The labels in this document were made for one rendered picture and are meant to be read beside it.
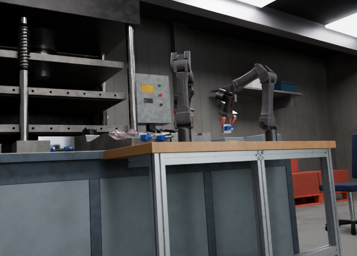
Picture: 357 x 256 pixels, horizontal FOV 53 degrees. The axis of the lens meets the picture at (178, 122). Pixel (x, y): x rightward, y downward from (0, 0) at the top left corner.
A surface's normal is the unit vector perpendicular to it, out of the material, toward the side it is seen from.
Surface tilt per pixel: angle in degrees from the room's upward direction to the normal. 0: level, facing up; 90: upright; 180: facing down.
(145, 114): 90
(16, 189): 90
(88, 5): 90
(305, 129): 90
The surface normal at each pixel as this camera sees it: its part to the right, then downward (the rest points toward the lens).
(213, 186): 0.50, -0.15
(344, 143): -0.82, -0.03
